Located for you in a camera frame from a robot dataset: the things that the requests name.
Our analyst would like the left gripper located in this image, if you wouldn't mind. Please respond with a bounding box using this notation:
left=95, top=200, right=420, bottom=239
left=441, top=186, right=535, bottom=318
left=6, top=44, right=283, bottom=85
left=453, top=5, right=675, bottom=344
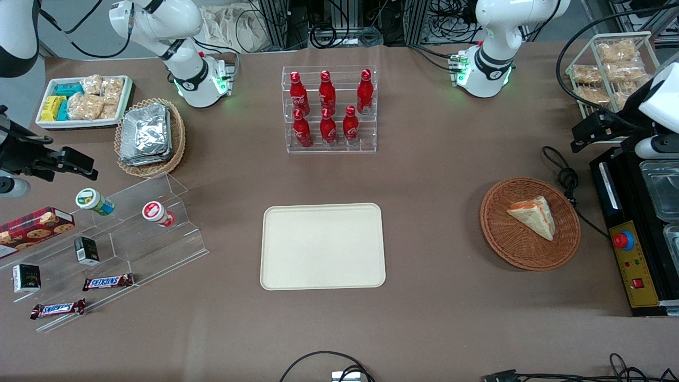
left=571, top=113, right=645, bottom=154

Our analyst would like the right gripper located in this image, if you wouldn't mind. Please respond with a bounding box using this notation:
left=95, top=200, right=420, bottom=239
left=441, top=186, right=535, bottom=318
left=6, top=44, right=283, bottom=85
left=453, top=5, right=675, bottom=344
left=0, top=127, right=99, bottom=182

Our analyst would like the triangular sandwich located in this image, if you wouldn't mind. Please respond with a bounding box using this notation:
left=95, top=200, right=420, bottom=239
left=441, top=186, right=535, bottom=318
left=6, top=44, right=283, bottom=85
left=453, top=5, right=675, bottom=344
left=507, top=196, right=556, bottom=241

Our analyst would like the white rectangular snack tray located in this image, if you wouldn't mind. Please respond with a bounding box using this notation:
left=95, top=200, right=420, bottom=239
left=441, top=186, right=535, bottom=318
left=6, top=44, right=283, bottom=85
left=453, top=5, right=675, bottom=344
left=36, top=75, right=133, bottom=131

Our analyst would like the light wicker basket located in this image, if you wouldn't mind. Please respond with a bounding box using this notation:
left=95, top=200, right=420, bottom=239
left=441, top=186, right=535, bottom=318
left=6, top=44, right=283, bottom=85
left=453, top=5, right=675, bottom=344
left=114, top=98, right=186, bottom=178

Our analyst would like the brown wicker basket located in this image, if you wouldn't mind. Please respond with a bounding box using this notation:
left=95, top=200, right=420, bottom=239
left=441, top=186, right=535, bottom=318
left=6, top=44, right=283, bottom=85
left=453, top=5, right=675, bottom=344
left=480, top=177, right=581, bottom=272

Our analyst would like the beige plastic tray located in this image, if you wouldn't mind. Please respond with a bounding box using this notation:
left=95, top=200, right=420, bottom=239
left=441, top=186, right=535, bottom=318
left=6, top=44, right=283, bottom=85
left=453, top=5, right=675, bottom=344
left=260, top=203, right=387, bottom=291

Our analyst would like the green lid yogurt cup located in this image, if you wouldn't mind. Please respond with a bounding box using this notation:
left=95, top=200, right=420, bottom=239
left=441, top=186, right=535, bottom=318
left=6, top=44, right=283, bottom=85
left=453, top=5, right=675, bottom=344
left=75, top=188, right=115, bottom=216

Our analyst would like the yellow snack packet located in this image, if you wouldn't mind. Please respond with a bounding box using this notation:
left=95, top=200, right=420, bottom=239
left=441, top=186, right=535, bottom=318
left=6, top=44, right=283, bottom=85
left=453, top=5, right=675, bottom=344
left=41, top=95, right=67, bottom=121

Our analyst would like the red tartan cookie box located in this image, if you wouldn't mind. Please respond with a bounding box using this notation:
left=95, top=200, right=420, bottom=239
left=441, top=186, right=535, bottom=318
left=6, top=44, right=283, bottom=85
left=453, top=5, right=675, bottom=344
left=0, top=206, right=75, bottom=259

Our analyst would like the black machine yellow panel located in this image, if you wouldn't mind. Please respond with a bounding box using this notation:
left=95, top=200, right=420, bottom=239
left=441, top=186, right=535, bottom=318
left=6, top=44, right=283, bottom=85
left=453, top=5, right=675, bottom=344
left=590, top=146, right=679, bottom=317

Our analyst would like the aluminium foil container stack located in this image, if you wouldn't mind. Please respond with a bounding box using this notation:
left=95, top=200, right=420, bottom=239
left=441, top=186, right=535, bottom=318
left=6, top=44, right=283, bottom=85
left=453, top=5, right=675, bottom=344
left=119, top=103, right=173, bottom=167

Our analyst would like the large clear plastic container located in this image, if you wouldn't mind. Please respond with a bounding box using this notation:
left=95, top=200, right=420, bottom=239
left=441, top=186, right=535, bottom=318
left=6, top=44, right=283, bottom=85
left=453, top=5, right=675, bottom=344
left=639, top=160, right=679, bottom=222

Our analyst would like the small black barcode box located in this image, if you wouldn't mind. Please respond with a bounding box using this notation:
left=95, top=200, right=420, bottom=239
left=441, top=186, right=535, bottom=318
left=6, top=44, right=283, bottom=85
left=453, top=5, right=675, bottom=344
left=74, top=236, right=100, bottom=266

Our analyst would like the red lid yogurt cup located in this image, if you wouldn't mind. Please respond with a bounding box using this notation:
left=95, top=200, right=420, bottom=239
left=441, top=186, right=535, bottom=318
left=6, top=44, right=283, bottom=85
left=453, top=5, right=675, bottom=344
left=142, top=201, right=176, bottom=228

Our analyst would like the small black white box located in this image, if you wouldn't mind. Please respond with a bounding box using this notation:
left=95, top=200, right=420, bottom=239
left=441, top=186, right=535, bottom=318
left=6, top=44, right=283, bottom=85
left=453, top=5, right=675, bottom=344
left=12, top=264, right=41, bottom=293

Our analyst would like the Snickers chocolate bar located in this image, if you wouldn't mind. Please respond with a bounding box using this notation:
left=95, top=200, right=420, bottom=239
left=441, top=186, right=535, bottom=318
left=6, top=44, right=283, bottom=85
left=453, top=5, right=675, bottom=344
left=82, top=273, right=134, bottom=292
left=30, top=299, right=86, bottom=320

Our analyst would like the clear acrylic step display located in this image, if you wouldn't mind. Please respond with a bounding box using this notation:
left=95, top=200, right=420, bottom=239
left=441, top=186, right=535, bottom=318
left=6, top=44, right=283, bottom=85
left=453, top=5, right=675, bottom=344
left=0, top=172, right=209, bottom=333

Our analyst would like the small clear plastic container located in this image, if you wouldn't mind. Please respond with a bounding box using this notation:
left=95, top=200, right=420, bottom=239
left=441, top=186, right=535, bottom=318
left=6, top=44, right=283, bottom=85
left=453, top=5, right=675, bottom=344
left=663, top=223, right=679, bottom=261

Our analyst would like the beige cloth bag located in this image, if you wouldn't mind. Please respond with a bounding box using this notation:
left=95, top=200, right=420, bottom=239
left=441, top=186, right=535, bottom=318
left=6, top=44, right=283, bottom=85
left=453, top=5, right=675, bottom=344
left=199, top=4, right=271, bottom=54

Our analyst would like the red cola bottle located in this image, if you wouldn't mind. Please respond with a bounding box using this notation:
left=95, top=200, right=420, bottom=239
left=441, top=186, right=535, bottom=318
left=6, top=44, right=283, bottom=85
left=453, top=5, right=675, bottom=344
left=319, top=70, right=336, bottom=113
left=290, top=72, right=310, bottom=116
left=320, top=108, right=337, bottom=146
left=293, top=109, right=313, bottom=148
left=343, top=105, right=360, bottom=145
left=357, top=69, right=374, bottom=115

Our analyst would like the clear acrylic bottle rack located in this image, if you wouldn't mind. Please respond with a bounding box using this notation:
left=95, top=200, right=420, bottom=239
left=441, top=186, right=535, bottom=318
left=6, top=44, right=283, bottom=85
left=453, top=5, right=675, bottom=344
left=282, top=66, right=378, bottom=154

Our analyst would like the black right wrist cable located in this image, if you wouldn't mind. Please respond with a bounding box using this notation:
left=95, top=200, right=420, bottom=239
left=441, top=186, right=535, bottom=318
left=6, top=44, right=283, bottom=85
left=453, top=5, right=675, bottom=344
left=3, top=122, right=55, bottom=145

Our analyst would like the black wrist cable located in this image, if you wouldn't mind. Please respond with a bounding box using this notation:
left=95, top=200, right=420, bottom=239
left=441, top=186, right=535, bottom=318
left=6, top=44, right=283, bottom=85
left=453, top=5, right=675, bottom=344
left=555, top=0, right=679, bottom=131
left=3, top=122, right=55, bottom=145

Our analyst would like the black machine power cable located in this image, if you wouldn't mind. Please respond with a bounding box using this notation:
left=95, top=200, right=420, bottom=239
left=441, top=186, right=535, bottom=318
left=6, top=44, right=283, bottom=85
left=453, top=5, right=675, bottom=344
left=541, top=146, right=611, bottom=239

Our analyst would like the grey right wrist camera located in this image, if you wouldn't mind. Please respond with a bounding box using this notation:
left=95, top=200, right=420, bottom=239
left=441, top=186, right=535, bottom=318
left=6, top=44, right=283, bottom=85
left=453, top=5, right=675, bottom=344
left=0, top=178, right=31, bottom=198

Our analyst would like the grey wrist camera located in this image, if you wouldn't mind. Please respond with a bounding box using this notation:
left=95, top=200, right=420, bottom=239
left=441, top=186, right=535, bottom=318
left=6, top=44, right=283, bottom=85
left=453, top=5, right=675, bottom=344
left=0, top=178, right=31, bottom=198
left=635, top=135, right=679, bottom=160

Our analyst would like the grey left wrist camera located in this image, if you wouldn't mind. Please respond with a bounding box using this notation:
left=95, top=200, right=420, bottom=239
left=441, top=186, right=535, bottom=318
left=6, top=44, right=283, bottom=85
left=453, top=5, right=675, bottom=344
left=635, top=135, right=679, bottom=160

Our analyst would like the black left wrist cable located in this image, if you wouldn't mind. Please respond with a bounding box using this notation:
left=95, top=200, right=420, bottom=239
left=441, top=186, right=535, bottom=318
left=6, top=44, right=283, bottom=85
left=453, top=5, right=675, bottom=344
left=555, top=0, right=679, bottom=131

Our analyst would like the white wire basket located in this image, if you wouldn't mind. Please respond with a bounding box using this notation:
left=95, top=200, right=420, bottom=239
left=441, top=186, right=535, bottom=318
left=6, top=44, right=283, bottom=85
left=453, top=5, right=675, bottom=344
left=565, top=31, right=661, bottom=120

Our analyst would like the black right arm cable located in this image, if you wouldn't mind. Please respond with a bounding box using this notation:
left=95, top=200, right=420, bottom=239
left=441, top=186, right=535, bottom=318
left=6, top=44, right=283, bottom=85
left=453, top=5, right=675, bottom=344
left=37, top=0, right=133, bottom=59

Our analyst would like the aluminium frame post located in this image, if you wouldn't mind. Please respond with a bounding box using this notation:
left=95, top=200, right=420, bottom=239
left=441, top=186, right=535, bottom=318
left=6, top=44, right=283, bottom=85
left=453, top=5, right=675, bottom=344
left=258, top=0, right=290, bottom=51
left=403, top=0, right=428, bottom=46

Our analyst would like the black cable with connector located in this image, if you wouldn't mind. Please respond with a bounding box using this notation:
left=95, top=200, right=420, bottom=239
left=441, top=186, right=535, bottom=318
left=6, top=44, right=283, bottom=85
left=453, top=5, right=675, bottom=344
left=483, top=353, right=679, bottom=382

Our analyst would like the black looped table cable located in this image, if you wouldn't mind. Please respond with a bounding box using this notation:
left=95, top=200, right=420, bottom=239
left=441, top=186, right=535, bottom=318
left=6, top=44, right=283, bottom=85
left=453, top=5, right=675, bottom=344
left=280, top=351, right=375, bottom=382

